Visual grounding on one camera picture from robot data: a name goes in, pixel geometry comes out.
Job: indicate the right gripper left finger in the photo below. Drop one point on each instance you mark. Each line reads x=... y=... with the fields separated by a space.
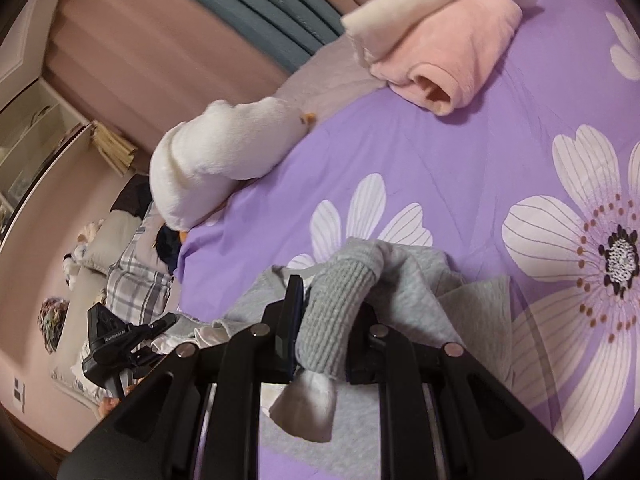
x=195 y=415

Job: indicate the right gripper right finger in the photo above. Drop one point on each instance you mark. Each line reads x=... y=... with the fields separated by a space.
x=444 y=416

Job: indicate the grey sweatshirt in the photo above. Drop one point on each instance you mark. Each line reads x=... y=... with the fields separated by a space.
x=320 y=427

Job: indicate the dark clothing pile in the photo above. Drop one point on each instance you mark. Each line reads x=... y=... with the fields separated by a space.
x=157 y=247

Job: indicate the person's left hand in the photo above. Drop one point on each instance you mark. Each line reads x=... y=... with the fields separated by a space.
x=107 y=405

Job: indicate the colourful patterned item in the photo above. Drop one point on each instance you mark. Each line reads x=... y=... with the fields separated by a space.
x=50 y=321

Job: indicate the beige cushion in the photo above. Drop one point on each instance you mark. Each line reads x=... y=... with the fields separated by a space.
x=111 y=240

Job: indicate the stack of books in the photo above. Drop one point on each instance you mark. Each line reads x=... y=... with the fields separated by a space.
x=116 y=150

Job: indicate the white plush pillow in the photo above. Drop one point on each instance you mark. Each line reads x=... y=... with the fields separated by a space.
x=197 y=164

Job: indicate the white shelf unit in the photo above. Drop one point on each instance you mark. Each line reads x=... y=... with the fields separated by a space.
x=36 y=126

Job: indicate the purple floral bed sheet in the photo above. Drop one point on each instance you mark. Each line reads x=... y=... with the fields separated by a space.
x=537 y=180

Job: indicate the pink folded garment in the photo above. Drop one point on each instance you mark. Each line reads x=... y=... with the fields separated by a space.
x=436 y=54

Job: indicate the wall socket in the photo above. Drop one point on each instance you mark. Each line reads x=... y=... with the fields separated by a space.
x=19 y=394

